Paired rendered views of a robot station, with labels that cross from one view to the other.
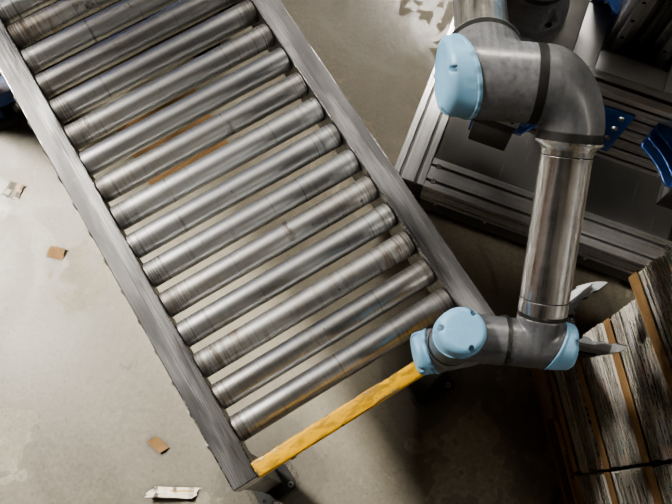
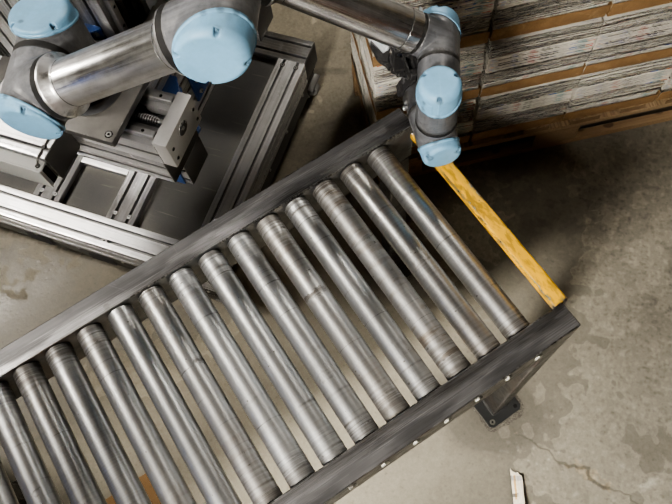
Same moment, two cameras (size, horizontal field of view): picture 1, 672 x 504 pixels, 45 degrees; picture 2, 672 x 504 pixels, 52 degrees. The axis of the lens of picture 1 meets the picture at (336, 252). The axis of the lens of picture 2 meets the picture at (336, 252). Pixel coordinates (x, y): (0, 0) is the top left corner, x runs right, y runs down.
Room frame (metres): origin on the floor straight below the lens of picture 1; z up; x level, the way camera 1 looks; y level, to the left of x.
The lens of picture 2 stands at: (0.35, 0.49, 1.98)
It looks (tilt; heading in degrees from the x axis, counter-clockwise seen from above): 67 degrees down; 281
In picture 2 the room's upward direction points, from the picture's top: 11 degrees counter-clockwise
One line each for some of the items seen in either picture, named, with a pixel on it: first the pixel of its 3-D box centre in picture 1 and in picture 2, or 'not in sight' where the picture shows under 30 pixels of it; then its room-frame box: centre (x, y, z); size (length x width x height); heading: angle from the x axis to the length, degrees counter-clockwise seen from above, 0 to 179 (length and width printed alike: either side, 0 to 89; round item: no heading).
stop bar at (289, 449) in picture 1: (363, 403); (484, 212); (0.16, -0.06, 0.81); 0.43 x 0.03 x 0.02; 123
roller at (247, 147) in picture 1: (219, 162); (237, 371); (0.61, 0.23, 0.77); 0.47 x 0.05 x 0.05; 123
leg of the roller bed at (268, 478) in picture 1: (259, 475); (514, 377); (0.05, 0.15, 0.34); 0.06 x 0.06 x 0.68; 33
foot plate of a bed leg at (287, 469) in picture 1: (269, 479); (495, 402); (0.05, 0.15, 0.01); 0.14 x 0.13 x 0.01; 123
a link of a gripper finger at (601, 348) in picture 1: (602, 345); not in sight; (0.26, -0.45, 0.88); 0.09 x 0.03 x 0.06; 77
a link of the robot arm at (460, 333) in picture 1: (467, 337); (438, 93); (0.25, -0.21, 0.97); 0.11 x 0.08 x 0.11; 86
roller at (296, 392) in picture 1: (344, 363); (443, 238); (0.23, -0.02, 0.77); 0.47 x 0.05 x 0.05; 123
